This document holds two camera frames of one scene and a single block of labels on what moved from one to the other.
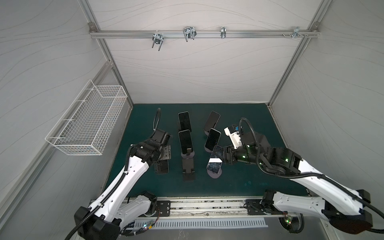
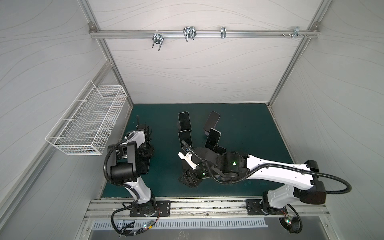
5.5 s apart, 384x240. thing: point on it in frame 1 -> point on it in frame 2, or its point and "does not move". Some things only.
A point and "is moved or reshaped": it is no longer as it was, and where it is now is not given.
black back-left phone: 184,121 does not move
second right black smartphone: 212,139 does not move
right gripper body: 227,154 -> 188,173
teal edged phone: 161,167 is moved or reshaped
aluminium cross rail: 205,34 does not move
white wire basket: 86,125 does not move
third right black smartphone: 212,121 does not move
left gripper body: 165,153 -> 147,143
